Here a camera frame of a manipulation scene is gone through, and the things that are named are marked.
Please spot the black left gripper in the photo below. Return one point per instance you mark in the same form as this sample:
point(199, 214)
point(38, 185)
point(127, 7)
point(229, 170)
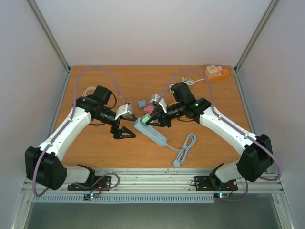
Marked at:
point(118, 134)

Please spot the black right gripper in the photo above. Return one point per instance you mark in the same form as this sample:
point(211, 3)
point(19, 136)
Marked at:
point(160, 115)

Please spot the green small plug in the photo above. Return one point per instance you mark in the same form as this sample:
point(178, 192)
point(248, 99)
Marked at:
point(145, 118)

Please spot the grey blue strip base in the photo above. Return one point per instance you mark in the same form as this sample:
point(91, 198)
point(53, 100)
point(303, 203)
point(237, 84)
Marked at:
point(150, 132)

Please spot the pink plug adapter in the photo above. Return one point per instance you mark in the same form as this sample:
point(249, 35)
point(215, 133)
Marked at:
point(149, 109)

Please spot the light blue usb charger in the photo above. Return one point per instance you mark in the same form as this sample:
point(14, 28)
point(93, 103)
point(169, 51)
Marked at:
point(142, 104)

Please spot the beige cube plug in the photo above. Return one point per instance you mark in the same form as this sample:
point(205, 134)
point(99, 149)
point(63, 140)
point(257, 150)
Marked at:
point(211, 71)

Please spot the pink small plug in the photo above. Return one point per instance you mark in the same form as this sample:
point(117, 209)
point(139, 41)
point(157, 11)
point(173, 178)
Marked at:
point(219, 68)

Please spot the orange power strip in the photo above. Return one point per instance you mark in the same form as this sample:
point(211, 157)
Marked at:
point(221, 75)

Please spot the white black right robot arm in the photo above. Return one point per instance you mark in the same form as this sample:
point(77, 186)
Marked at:
point(255, 151)

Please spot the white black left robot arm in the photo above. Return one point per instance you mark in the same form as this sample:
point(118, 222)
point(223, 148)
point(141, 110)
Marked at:
point(44, 163)

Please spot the left controller board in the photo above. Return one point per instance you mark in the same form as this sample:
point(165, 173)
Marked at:
point(91, 196)

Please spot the controller board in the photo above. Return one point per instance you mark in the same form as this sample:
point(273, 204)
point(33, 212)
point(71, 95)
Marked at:
point(222, 195)
point(91, 196)

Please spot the right controller board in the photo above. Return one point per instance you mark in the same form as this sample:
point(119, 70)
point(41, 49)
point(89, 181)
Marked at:
point(222, 195)

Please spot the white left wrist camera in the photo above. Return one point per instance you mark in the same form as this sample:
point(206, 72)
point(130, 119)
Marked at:
point(124, 111)

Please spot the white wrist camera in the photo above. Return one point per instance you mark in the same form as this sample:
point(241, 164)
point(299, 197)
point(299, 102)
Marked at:
point(157, 101)
point(124, 111)

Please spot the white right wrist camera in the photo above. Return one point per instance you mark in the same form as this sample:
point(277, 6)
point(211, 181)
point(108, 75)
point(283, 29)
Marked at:
point(157, 101)

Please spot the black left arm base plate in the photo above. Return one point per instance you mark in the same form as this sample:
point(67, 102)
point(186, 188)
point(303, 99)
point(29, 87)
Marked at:
point(92, 183)

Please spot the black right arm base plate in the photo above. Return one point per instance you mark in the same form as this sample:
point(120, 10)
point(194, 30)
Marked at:
point(203, 183)

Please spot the aluminium rail frame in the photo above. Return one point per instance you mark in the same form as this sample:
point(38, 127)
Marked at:
point(161, 181)

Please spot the grey slotted cable duct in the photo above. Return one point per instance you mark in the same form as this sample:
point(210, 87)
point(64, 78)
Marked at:
point(109, 198)

